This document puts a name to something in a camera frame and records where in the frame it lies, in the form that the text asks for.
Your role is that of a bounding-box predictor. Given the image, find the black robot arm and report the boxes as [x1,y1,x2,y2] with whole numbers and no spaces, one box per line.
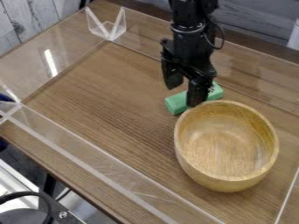
[160,0,224,108]

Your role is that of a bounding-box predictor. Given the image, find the clear acrylic tray wall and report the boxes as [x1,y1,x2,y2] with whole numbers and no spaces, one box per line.
[0,1,299,224]

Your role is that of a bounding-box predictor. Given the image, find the light wooden bowl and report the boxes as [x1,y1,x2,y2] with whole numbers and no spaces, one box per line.
[173,100,279,193]

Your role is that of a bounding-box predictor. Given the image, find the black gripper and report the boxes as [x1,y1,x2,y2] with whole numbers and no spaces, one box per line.
[160,23,217,108]

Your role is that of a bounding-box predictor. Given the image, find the green rectangular block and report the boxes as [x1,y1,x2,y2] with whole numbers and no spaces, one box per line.
[164,82,224,116]

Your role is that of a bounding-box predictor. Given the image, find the black cable loop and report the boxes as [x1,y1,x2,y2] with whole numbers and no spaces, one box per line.
[0,190,56,224]

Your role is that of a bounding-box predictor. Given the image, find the black table leg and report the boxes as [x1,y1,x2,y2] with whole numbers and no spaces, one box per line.
[42,174,57,196]

